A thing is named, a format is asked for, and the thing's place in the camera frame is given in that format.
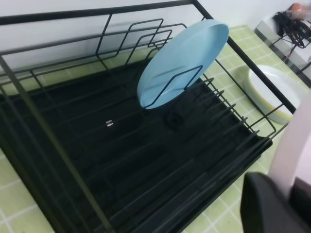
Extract light blue round plate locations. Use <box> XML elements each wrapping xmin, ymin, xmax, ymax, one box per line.
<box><xmin>137</xmin><ymin>19</ymin><xmax>229</xmax><ymax>109</ymax></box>

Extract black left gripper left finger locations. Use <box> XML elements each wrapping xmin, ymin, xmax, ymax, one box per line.
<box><xmin>240</xmin><ymin>172</ymin><xmax>311</xmax><ymax>233</ymax></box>

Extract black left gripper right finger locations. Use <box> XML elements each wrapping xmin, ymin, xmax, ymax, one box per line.
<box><xmin>290</xmin><ymin>178</ymin><xmax>311</xmax><ymax>218</ymax></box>

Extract pink round plate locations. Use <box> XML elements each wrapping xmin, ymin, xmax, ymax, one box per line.
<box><xmin>268</xmin><ymin>94</ymin><xmax>311</xmax><ymax>198</ymax></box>

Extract stacked white oval dishes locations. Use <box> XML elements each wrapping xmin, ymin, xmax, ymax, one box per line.
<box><xmin>244</xmin><ymin>65</ymin><xmax>309</xmax><ymax>125</ymax></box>

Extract small white tag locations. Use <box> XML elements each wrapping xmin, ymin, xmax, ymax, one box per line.
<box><xmin>106</xmin><ymin>120</ymin><xmax>113</xmax><ymax>127</ymax></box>

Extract black wire dish rack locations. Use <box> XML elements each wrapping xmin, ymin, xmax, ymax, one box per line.
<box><xmin>0</xmin><ymin>0</ymin><xmax>297</xmax><ymax>233</ymax></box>

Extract tangled black cables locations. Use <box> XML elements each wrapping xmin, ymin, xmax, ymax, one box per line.
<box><xmin>272</xmin><ymin>11</ymin><xmax>311</xmax><ymax>49</ymax></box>

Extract black plastic drip tray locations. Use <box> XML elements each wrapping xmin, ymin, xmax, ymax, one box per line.
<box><xmin>0</xmin><ymin>63</ymin><xmax>272</xmax><ymax>233</ymax></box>

